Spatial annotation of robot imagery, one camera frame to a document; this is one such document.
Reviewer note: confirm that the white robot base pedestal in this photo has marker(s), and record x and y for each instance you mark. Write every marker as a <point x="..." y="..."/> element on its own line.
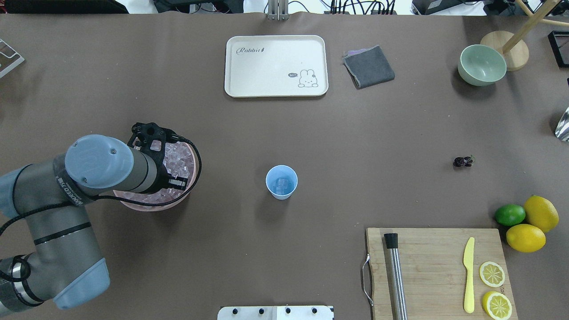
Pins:
<point x="283" y="312"/>

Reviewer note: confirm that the steel ice scoop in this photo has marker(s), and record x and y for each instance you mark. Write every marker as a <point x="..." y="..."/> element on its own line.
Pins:
<point x="562" y="128"/>

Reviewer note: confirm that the mint green bowl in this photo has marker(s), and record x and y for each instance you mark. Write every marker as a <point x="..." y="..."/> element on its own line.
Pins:
<point x="480" y="65"/>

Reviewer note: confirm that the steel muddler black tip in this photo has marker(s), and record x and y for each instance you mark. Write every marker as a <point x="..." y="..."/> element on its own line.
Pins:
<point x="397" y="283"/>

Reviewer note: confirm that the lemon half slice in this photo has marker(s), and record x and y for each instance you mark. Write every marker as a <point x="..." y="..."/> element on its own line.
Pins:
<point x="492" y="274"/>
<point x="497" y="305"/>

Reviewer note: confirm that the wooden cup tree stand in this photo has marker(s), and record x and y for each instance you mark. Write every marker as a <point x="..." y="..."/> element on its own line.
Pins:
<point x="512" y="46"/>

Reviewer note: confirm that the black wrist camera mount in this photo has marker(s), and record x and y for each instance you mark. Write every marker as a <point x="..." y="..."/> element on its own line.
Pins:
<point x="144" y="134"/>

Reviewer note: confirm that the yellow plastic knife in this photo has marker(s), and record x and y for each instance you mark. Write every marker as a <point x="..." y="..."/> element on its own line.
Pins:
<point x="469" y="292"/>

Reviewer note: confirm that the cream rabbit tray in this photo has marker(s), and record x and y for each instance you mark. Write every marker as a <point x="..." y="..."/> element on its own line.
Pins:
<point x="276" y="66"/>

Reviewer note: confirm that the green lime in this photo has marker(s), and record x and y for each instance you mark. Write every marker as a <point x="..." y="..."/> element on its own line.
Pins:
<point x="509" y="215"/>

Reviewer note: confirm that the grey folded cloth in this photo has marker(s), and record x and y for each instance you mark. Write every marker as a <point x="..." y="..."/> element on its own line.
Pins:
<point x="368" y="66"/>

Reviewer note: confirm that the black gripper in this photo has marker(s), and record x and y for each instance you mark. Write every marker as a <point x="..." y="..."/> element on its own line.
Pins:
<point x="162" y="174"/>

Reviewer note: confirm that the ice cube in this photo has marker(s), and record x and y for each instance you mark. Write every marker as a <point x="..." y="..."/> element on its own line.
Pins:
<point x="281" y="186"/>

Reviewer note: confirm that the whole yellow lemon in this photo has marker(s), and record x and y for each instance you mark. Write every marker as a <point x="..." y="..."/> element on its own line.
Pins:
<point x="541" y="213"/>
<point x="525" y="238"/>

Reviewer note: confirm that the aluminium frame post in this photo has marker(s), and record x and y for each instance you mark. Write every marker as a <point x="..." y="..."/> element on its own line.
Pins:
<point x="278" y="10"/>

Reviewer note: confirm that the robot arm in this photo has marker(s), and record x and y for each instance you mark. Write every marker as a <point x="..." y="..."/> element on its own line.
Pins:
<point x="67" y="265"/>

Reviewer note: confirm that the light blue plastic cup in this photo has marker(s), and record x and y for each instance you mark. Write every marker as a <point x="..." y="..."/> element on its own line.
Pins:
<point x="280" y="171"/>

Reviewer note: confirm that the wooden cutting board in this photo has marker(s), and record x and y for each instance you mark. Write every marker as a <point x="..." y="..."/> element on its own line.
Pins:
<point x="433" y="274"/>

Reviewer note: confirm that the dark cherries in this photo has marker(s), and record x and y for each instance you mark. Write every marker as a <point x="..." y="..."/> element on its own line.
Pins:
<point x="463" y="161"/>

